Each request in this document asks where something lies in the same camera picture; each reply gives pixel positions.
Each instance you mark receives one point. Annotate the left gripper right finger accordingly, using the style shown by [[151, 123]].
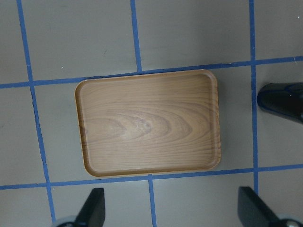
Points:
[[253, 212]]

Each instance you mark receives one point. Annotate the wooden tray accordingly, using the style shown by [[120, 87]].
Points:
[[153, 123]]

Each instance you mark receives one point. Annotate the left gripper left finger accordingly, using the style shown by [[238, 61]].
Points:
[[92, 213]]

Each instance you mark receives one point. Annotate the dark wine bottle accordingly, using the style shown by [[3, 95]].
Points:
[[282, 99]]

